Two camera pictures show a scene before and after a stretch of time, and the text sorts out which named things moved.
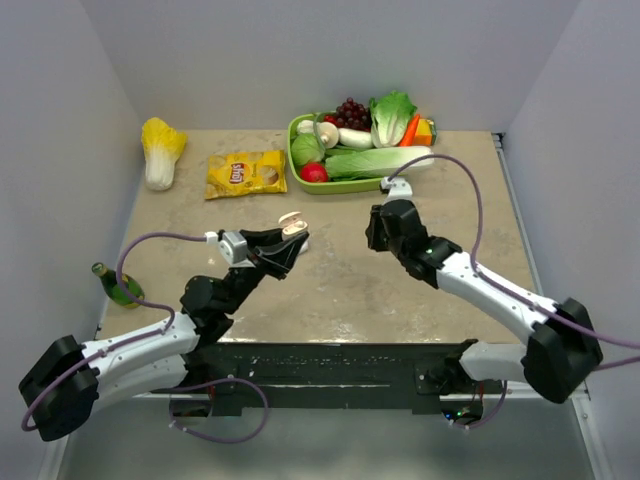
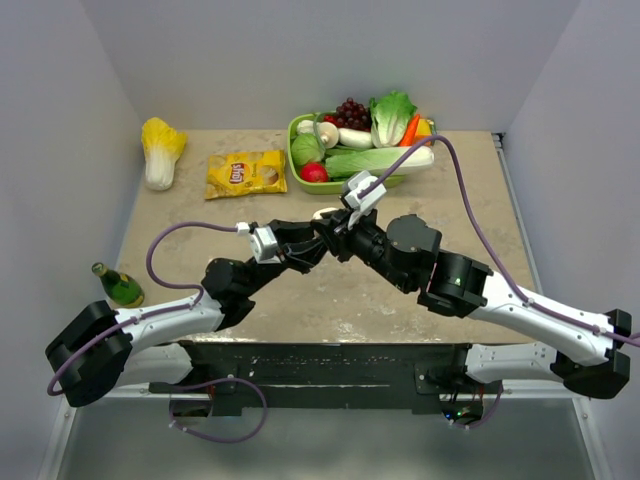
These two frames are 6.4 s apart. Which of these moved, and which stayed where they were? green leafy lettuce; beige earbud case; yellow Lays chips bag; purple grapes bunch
Moved: beige earbud case
Stayed: purple grapes bunch; green leafy lettuce; yellow Lays chips bag
